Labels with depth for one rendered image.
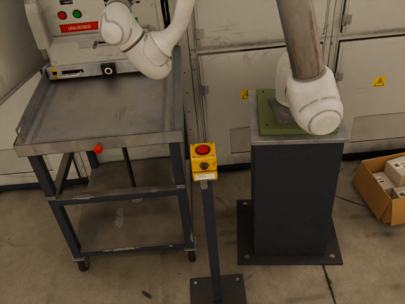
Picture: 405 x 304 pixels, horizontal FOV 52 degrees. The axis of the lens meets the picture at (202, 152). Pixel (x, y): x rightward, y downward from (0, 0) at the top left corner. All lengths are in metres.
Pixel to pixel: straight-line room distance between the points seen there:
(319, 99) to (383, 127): 1.28
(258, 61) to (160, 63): 0.84
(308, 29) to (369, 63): 1.08
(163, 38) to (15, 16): 0.86
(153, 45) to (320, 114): 0.58
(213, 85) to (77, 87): 0.70
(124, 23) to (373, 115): 1.61
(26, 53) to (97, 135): 0.69
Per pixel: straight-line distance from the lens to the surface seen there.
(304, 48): 1.30
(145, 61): 1.41
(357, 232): 2.32
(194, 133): 2.38
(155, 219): 2.12
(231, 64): 2.14
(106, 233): 2.13
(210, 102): 2.24
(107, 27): 1.34
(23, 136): 1.67
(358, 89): 2.40
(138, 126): 1.57
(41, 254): 2.41
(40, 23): 1.76
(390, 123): 2.62
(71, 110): 1.76
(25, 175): 2.71
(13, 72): 2.06
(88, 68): 1.91
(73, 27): 1.85
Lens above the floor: 1.75
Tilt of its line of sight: 40 degrees down
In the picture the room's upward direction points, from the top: 6 degrees counter-clockwise
